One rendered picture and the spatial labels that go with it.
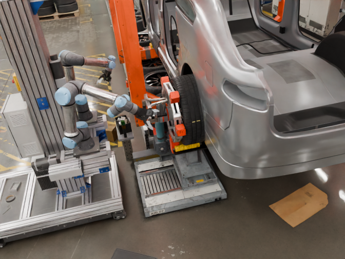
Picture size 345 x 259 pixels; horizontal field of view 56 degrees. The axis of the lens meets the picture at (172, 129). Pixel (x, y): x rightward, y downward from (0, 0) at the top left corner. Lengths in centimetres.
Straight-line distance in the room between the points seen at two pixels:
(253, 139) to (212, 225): 125
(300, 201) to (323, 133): 129
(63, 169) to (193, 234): 128
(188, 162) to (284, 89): 119
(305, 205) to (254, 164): 121
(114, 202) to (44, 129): 92
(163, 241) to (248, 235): 76
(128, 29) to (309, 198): 236
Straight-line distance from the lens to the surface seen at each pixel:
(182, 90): 284
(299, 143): 224
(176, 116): 281
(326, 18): 734
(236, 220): 320
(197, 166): 340
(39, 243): 341
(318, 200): 351
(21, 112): 287
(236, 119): 210
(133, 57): 323
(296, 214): 333
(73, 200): 335
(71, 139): 267
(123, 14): 311
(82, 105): 321
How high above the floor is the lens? 243
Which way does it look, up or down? 33 degrees down
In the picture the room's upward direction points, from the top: 6 degrees counter-clockwise
